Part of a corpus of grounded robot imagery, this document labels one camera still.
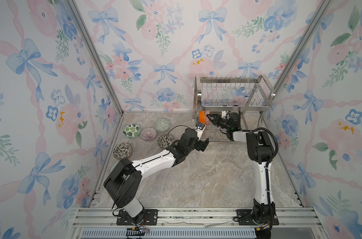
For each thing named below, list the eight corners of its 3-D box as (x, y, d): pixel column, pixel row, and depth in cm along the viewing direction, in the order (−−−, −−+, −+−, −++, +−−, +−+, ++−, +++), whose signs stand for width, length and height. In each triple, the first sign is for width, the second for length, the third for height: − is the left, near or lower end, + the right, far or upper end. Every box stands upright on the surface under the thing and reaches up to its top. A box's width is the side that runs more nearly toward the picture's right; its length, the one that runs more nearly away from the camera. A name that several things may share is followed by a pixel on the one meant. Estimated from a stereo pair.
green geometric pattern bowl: (152, 129, 111) (151, 126, 108) (159, 119, 117) (158, 116, 114) (164, 134, 108) (164, 131, 105) (171, 123, 114) (171, 120, 111)
